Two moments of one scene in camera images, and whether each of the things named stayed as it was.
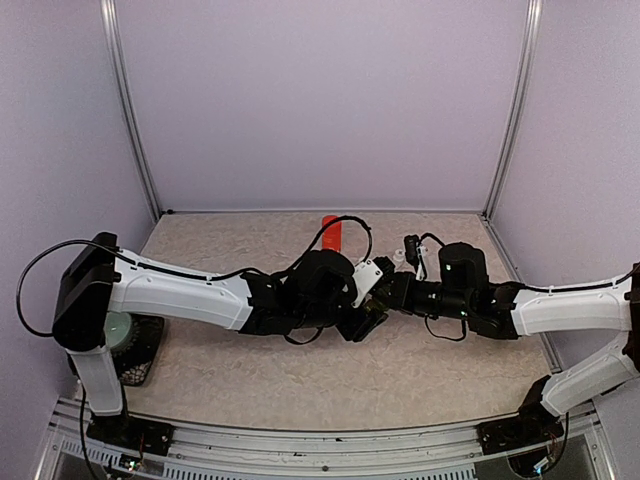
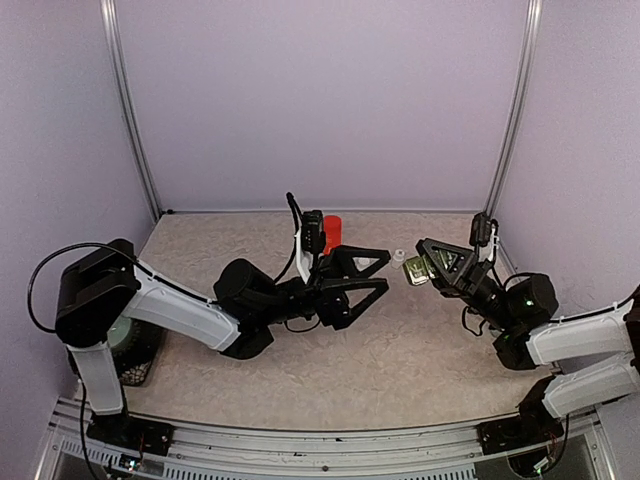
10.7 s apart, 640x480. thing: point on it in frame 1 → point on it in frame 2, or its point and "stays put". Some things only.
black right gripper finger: [384, 298] → [450, 285]
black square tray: [135, 359] stays put
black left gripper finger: [358, 326] → [346, 315]
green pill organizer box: [376, 306] → [418, 270]
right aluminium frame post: [520, 108] stays put
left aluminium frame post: [109, 13] stays put
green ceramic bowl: [118, 329] stays put
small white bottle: [399, 255] stays put
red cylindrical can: [331, 237] stays put
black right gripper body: [447, 305] → [481, 296]
